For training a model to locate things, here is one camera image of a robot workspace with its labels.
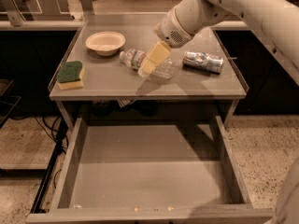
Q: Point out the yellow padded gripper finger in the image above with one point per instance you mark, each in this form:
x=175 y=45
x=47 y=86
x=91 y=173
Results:
x=157 y=62

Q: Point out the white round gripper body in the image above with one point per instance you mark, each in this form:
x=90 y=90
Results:
x=170 y=30

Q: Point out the clear plastic water bottle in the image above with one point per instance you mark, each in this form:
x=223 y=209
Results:
x=136 y=60

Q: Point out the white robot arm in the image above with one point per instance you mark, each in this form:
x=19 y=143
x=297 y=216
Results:
x=274 y=22

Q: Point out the open grey top drawer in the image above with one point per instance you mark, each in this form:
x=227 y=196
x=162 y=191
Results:
x=162 y=172

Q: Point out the crushed silver drink can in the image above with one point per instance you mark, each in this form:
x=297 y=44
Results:
x=203 y=61

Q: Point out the grey metal cabinet table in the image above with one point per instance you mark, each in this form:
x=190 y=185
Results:
x=105 y=78

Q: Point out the white paper bowl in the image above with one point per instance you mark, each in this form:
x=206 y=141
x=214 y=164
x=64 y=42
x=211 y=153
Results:
x=105 y=43

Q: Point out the green and yellow sponge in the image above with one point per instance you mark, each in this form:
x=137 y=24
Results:
x=70 y=75

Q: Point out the dark side shelf unit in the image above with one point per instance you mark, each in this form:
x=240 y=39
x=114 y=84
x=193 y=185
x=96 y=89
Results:
x=7 y=100

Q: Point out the white horizontal rail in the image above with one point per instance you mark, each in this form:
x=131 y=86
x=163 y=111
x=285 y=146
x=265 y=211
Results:
x=74 y=25

